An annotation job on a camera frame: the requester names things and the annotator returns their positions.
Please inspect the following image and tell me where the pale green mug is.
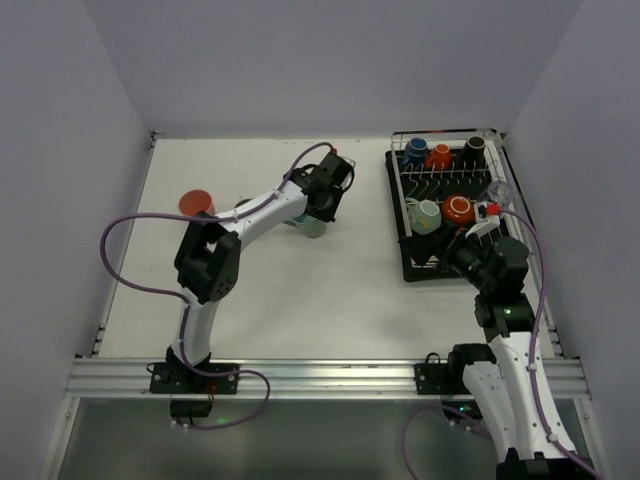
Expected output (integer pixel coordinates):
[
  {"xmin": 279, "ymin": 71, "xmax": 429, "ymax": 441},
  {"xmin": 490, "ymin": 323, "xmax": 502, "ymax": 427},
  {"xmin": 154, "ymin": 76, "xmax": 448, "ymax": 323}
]
[
  {"xmin": 405, "ymin": 198, "xmax": 442, "ymax": 235},
  {"xmin": 283, "ymin": 214, "xmax": 327, "ymax": 239}
]

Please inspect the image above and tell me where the steel cup with cork base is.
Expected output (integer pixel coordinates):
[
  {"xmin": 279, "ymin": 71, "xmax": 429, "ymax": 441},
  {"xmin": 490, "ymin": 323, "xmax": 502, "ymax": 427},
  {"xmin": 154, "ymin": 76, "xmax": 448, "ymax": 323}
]
[{"xmin": 233, "ymin": 198, "xmax": 252, "ymax": 209}]

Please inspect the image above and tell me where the pink plastic cup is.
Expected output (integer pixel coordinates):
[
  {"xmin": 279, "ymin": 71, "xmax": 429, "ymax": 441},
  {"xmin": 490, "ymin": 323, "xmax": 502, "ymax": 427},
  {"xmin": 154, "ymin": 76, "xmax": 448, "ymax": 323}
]
[{"xmin": 178, "ymin": 189, "xmax": 215, "ymax": 216}]

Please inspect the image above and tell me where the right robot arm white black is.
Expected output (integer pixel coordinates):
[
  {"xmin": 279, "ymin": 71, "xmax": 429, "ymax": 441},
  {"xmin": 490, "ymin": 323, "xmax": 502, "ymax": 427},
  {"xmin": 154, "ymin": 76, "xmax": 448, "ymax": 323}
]
[{"xmin": 400, "ymin": 225, "xmax": 600, "ymax": 479}]

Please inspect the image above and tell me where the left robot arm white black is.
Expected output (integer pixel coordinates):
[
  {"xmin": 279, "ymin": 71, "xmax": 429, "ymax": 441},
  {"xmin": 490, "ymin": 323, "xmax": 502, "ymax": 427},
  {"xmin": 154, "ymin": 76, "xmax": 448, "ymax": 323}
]
[{"xmin": 166, "ymin": 151, "xmax": 355, "ymax": 372}]

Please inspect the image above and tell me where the red glazed round cup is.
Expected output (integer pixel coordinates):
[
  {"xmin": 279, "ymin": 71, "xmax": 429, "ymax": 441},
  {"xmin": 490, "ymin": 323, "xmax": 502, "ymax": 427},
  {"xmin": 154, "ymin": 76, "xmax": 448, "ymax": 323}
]
[{"xmin": 441, "ymin": 195, "xmax": 475, "ymax": 226}]

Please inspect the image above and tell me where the black drip tray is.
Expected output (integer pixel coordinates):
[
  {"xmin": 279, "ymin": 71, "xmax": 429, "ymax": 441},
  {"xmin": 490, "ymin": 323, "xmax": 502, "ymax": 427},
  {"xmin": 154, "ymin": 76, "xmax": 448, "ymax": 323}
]
[{"xmin": 385, "ymin": 149, "xmax": 505, "ymax": 283}]

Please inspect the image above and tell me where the clear glass cup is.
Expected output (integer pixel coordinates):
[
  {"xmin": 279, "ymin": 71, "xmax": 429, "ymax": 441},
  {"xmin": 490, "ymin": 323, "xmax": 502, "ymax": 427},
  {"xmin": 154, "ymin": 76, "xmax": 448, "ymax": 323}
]
[{"xmin": 481, "ymin": 180, "xmax": 513, "ymax": 208}]

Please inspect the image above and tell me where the orange cup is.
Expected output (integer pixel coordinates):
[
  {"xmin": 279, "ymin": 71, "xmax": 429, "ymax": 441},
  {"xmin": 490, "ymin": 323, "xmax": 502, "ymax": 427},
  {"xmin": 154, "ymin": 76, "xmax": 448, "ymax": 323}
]
[{"xmin": 425, "ymin": 144, "xmax": 453, "ymax": 171}]

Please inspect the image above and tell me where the black cup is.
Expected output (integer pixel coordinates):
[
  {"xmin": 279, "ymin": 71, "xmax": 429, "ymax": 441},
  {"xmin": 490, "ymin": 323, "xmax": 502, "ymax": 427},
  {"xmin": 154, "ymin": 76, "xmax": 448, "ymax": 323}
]
[{"xmin": 459, "ymin": 135, "xmax": 486, "ymax": 165}]

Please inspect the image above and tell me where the blue cup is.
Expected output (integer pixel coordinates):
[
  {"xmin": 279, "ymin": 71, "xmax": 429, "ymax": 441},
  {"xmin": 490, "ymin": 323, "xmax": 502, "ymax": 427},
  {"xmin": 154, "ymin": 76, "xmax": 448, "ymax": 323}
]
[{"xmin": 402, "ymin": 137, "xmax": 429, "ymax": 166}]

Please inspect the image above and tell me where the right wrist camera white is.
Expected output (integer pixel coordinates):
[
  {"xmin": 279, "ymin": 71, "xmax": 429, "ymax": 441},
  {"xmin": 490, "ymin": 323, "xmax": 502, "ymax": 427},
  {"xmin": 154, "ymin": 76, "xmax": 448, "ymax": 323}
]
[{"xmin": 465, "ymin": 201, "xmax": 501, "ymax": 238}]

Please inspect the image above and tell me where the wire dish rack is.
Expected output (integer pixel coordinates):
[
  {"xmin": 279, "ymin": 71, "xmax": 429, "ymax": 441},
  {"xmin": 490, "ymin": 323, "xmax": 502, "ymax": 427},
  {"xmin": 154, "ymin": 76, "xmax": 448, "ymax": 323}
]
[{"xmin": 385, "ymin": 128, "xmax": 531, "ymax": 282}]

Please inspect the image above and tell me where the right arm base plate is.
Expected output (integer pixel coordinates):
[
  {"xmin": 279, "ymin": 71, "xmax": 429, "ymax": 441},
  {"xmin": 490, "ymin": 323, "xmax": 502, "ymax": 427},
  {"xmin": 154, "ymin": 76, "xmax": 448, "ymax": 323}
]
[{"xmin": 413, "ymin": 352, "xmax": 470, "ymax": 396}]

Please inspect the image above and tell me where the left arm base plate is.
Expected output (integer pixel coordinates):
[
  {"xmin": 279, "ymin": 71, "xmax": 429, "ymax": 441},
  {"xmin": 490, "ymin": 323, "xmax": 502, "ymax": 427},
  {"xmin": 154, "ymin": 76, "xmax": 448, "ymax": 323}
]
[{"xmin": 146, "ymin": 362, "xmax": 239, "ymax": 395}]

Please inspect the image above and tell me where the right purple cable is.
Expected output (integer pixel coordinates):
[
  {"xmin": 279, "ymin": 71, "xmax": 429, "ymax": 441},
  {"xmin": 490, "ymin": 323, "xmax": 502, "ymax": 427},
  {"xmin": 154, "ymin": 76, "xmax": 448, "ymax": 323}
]
[{"xmin": 402, "ymin": 207, "xmax": 601, "ymax": 480}]

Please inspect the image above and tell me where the aluminium mounting rail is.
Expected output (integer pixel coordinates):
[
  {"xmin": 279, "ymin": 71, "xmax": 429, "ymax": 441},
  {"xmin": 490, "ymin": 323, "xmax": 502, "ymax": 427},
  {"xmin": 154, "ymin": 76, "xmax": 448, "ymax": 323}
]
[{"xmin": 64, "ymin": 355, "xmax": 591, "ymax": 399}]

